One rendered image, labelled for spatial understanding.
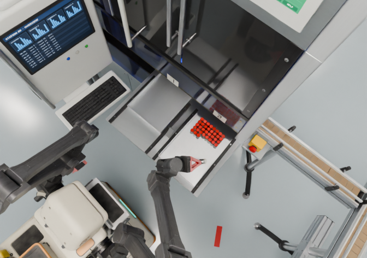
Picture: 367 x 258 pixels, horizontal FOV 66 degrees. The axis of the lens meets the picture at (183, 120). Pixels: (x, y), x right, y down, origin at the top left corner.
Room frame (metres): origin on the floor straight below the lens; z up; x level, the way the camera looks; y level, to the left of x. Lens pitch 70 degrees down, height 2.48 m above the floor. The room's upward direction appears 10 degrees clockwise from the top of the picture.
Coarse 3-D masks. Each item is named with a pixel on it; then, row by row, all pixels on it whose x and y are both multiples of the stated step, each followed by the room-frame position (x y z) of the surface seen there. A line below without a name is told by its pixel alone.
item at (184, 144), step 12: (192, 120) 0.58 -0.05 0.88; (180, 132) 0.49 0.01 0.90; (168, 144) 0.40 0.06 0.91; (180, 144) 0.42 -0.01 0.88; (192, 144) 0.44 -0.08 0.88; (204, 144) 0.45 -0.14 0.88; (168, 156) 0.34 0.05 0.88; (192, 156) 0.36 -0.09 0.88; (204, 156) 0.38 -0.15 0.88; (216, 156) 0.39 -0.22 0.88; (204, 168) 0.31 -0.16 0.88; (192, 180) 0.23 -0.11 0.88
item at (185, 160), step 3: (177, 156) 0.27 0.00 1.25; (180, 156) 0.27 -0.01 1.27; (180, 159) 0.25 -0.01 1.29; (183, 159) 0.25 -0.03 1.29; (186, 159) 0.25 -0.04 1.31; (189, 159) 0.25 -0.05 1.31; (183, 162) 0.24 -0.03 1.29; (186, 162) 0.24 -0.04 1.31; (183, 165) 0.23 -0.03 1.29; (186, 165) 0.23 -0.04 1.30; (183, 168) 0.22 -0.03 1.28; (186, 168) 0.22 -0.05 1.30; (189, 168) 0.22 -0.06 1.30; (180, 171) 0.21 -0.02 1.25; (183, 171) 0.21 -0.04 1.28; (186, 171) 0.20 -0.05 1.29; (189, 171) 0.21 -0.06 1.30
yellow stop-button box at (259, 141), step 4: (256, 136) 0.50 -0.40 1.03; (260, 136) 0.50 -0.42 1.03; (252, 140) 0.47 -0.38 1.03; (256, 140) 0.47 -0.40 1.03; (260, 140) 0.48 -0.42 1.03; (264, 140) 0.48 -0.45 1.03; (268, 140) 0.49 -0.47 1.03; (248, 144) 0.46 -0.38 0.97; (252, 144) 0.46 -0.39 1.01; (256, 144) 0.45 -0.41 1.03; (260, 144) 0.46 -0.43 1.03; (264, 144) 0.46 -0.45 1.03; (256, 148) 0.44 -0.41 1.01; (260, 148) 0.44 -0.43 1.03
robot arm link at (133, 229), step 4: (128, 228) -0.05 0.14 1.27; (132, 228) -0.05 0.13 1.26; (136, 228) -0.05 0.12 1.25; (128, 232) -0.07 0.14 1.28; (132, 232) -0.06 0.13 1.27; (136, 232) -0.06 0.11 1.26; (116, 244) -0.12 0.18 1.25; (120, 244) -0.11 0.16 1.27; (116, 248) -0.13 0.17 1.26; (120, 248) -0.13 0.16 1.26; (124, 248) -0.12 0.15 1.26; (120, 252) -0.14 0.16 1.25; (124, 252) -0.14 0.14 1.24; (128, 252) -0.14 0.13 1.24
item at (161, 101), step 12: (156, 84) 0.78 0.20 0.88; (168, 84) 0.79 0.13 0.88; (144, 96) 0.68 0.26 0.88; (156, 96) 0.70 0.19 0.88; (168, 96) 0.71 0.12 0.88; (180, 96) 0.72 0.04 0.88; (132, 108) 0.59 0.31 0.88; (144, 108) 0.61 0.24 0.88; (156, 108) 0.62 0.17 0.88; (168, 108) 0.63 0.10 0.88; (180, 108) 0.65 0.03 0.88; (144, 120) 0.53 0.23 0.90; (156, 120) 0.54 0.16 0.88; (168, 120) 0.56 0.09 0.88
